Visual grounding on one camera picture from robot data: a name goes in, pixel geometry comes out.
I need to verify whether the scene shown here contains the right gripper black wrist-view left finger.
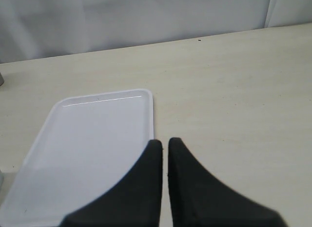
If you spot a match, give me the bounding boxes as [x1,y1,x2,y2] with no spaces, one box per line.
[60,140,163,227]

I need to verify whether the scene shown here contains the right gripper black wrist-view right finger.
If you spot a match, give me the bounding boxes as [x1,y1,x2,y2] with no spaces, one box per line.
[168,138,287,227]

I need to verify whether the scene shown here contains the stainless steel cup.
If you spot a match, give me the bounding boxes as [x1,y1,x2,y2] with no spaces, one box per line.
[0,73,4,86]

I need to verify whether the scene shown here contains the clear plastic container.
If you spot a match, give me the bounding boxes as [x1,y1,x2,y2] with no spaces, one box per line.
[0,171,4,190]

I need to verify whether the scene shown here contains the white rectangular plastic tray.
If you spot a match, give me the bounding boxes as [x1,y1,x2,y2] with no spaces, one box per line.
[0,89,154,227]

